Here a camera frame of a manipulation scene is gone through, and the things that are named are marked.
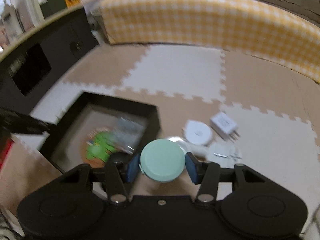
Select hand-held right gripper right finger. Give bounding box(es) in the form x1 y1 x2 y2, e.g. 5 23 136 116
185 153 267 205

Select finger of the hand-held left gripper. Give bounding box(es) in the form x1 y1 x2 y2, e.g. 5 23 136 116
0 106 52 135

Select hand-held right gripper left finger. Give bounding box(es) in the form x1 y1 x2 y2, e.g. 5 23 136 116
60 152 141 205

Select mint green round case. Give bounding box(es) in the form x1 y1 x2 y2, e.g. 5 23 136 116
140 139 186 182

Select clear blister pack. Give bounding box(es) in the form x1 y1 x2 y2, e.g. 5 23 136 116
114 117 147 154

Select white round tape measure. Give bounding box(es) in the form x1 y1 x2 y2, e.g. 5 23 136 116
182 120 214 146

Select green elephant coaster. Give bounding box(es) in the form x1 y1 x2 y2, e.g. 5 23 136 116
84 130 125 167

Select white charger plug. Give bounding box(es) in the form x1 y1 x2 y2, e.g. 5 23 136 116
209 112 240 140

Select black cardboard box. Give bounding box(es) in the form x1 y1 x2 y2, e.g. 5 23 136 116
40 92 160 174

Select red plastic crate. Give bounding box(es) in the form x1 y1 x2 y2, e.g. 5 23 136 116
0 136 13 170

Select clear plastic packet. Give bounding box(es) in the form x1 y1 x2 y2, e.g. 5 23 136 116
212 146 243 160

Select foam puzzle floor mats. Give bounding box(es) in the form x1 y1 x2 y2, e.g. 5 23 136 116
0 42 320 205

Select dark green box yellow label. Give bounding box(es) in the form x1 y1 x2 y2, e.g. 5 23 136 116
40 0 83 18

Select yellow checked blanket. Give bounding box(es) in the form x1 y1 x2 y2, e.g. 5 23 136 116
99 0 320 84

